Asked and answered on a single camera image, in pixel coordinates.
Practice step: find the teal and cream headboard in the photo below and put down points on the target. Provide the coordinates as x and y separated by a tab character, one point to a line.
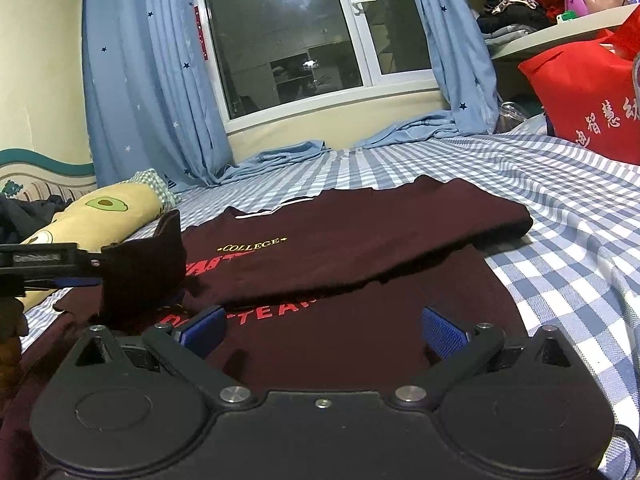
50	175

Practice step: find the yellow avocado print pillow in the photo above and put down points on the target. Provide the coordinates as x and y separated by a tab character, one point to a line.
115	210

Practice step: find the grey folded clothes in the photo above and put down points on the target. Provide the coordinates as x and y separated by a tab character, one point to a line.
505	37

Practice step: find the black clothes pile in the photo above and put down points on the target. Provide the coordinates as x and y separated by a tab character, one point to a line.
515	19

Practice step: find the red curtain tag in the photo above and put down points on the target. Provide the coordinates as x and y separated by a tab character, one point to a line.
200	30

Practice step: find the small green toy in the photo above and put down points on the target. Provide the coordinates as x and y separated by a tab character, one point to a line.
566	17

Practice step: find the blue star curtain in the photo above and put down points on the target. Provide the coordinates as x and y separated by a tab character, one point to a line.
450	60
140	85

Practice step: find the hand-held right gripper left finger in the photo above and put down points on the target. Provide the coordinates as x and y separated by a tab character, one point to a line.
205	327

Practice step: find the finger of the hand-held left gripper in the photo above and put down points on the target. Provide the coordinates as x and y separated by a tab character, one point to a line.
75	281
45	250

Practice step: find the maroon printed t-shirt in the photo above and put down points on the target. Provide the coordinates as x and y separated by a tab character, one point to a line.
350	225

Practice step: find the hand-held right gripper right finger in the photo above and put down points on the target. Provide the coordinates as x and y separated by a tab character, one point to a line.
440	327

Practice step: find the clear plastic wrap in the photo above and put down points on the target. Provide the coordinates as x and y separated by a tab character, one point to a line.
512	116

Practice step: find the dark clothing heap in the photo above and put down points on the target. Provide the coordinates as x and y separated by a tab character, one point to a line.
20	220

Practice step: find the white framed window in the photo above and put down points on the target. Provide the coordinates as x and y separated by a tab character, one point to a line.
300	35

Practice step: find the green checked cloth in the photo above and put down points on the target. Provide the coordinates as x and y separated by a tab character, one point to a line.
155	182

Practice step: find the floral patterned cloth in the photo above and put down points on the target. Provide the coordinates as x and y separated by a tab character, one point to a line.
512	1

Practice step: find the blue checked bed sheet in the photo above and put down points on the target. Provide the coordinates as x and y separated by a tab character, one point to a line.
575	260

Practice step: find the red fabric storage bag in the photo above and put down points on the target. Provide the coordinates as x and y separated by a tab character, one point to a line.
575	95

